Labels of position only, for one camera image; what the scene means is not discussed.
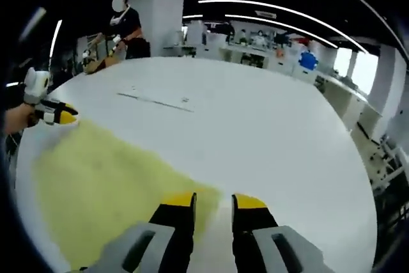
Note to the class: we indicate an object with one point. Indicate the blue bag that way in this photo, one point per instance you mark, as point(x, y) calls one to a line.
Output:
point(308, 60)

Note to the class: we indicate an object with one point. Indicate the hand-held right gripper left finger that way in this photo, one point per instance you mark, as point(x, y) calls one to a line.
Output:
point(140, 247)

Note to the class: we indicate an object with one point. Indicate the yellow blue grey garment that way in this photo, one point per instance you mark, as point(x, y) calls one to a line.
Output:
point(96, 174)

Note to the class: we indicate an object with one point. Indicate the long white counter cabinet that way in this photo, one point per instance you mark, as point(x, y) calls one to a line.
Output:
point(348, 103)

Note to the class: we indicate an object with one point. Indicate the person's left hand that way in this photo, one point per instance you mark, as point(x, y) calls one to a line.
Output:
point(22, 116)

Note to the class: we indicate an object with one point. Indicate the white ceiling light strip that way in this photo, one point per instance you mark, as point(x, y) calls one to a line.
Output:
point(271, 23)
point(271, 6)

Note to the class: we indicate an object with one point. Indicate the brown cardboard box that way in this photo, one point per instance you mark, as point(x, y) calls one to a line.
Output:
point(105, 63)

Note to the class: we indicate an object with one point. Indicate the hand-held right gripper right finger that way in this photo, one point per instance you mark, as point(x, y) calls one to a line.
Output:
point(265, 247)

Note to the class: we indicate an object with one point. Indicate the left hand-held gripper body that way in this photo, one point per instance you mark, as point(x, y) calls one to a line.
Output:
point(36, 86)

